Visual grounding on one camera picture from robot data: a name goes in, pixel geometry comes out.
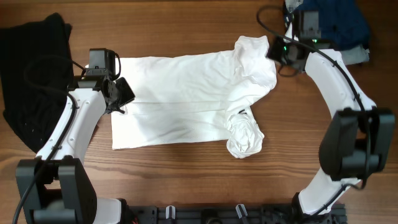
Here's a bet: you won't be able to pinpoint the white t-shirt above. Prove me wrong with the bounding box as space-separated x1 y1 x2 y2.
111 36 277 159

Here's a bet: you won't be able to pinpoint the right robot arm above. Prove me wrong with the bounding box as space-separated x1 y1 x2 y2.
267 10 395 222

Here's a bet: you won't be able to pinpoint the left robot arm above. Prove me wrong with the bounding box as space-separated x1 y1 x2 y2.
12 48 137 223

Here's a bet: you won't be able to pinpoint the folded dark blue garment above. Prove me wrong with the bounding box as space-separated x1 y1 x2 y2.
284 0 371 50

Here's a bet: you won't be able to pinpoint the folded light blue jeans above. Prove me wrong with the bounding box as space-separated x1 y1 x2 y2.
284 0 369 65

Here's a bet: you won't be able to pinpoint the black garment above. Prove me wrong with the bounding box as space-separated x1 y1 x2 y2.
1 13 73 152

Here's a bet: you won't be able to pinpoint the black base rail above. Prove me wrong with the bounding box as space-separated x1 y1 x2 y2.
130 204 348 224

